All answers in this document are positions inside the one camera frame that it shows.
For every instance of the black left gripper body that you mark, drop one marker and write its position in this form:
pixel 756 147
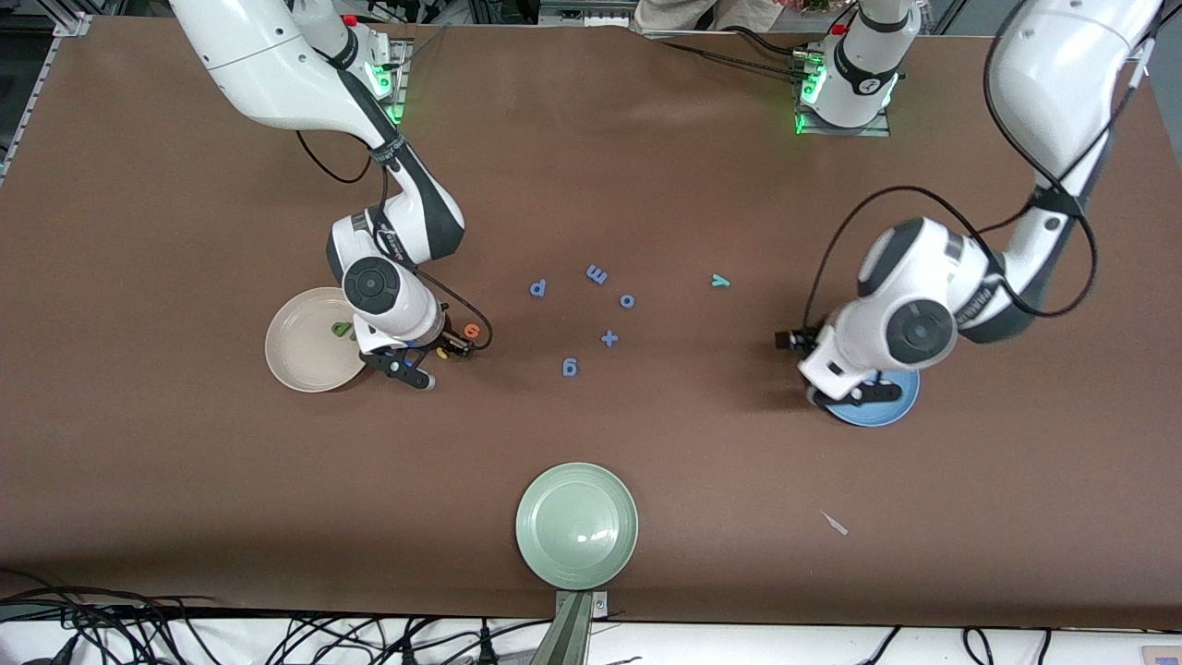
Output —
pixel 805 340

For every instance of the green letter p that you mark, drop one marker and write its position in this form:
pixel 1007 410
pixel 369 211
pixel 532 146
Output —
pixel 343 327

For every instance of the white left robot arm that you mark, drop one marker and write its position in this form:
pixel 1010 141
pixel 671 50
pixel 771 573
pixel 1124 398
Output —
pixel 1053 83

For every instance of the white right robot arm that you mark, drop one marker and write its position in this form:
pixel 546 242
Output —
pixel 268 65

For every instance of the blue round plate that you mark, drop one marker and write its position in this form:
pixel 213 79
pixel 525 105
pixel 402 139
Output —
pixel 877 416

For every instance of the beige brown round plate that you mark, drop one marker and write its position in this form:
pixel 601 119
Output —
pixel 305 351

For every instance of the blue letter m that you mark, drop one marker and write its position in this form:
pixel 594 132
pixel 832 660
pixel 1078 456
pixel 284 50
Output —
pixel 597 274

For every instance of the white paper scrap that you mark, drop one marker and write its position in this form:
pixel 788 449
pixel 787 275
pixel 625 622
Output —
pixel 835 524

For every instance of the green round plate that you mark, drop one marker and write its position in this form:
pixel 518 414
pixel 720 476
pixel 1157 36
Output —
pixel 576 526

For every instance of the person in beige trousers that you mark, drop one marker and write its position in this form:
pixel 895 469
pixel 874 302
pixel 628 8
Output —
pixel 674 11

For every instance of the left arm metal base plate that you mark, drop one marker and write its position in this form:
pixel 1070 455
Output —
pixel 877 129

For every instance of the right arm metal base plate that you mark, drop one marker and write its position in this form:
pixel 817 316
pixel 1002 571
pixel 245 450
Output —
pixel 402 92

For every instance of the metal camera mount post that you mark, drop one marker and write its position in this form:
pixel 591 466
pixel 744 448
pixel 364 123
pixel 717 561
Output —
pixel 572 628

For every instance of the aluminium table edge rail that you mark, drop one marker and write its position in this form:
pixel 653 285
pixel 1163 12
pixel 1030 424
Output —
pixel 39 88

